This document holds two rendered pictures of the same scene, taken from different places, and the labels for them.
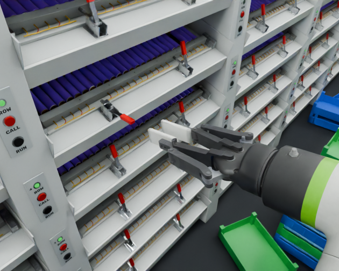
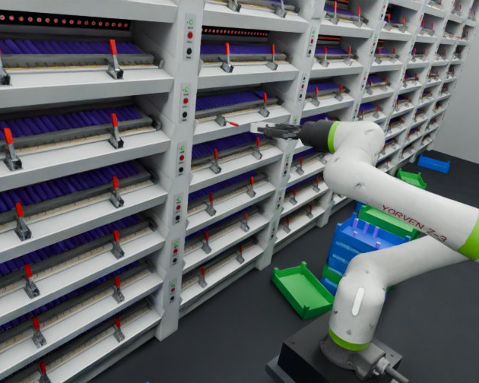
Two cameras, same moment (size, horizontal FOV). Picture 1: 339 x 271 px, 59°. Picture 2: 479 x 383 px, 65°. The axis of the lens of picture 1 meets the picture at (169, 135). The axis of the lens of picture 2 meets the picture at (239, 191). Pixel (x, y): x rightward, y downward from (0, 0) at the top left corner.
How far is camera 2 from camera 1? 0.79 m
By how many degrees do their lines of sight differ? 14
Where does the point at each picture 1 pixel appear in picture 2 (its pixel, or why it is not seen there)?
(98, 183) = (202, 173)
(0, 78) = (189, 77)
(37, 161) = (186, 132)
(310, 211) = (331, 137)
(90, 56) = (222, 81)
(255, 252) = (303, 292)
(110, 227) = (200, 218)
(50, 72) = (205, 83)
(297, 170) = (326, 123)
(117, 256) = (196, 254)
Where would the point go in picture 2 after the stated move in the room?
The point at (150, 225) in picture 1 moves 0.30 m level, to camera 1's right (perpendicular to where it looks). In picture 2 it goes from (222, 240) to (287, 246)
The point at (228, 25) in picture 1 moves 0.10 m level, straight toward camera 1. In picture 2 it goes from (293, 91) to (293, 96)
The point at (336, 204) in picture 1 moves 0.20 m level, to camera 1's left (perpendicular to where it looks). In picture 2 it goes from (341, 131) to (269, 122)
